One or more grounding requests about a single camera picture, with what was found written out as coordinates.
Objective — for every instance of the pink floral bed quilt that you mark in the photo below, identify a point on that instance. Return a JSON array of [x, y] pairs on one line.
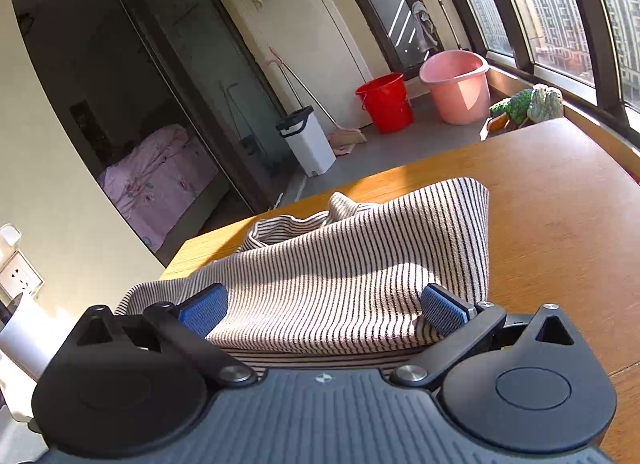
[[155, 184]]

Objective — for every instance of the white mop bucket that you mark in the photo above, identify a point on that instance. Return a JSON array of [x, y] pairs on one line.
[[307, 142]]

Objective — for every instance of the dark framed door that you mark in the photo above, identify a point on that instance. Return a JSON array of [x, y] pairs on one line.
[[387, 9]]

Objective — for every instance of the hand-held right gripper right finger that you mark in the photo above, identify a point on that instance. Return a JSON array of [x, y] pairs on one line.
[[442, 312]]

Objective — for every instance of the green knitted cloth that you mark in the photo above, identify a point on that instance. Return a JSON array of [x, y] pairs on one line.
[[530, 103]]

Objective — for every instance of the white wall socket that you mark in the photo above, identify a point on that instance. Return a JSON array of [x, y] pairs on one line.
[[19, 271]]

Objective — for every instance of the red plastic bucket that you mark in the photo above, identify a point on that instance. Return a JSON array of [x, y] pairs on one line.
[[386, 102]]

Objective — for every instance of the pink plastic tub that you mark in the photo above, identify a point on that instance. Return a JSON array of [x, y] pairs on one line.
[[457, 87]]

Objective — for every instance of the grey hanging rag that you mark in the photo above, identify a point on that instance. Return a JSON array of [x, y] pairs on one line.
[[424, 27]]

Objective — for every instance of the white paper roll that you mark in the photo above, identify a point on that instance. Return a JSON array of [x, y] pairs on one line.
[[22, 334]]

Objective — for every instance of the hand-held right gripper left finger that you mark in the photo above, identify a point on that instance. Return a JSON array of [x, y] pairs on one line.
[[204, 309]]

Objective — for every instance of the striped shirt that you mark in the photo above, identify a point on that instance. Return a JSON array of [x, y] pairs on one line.
[[350, 264]]

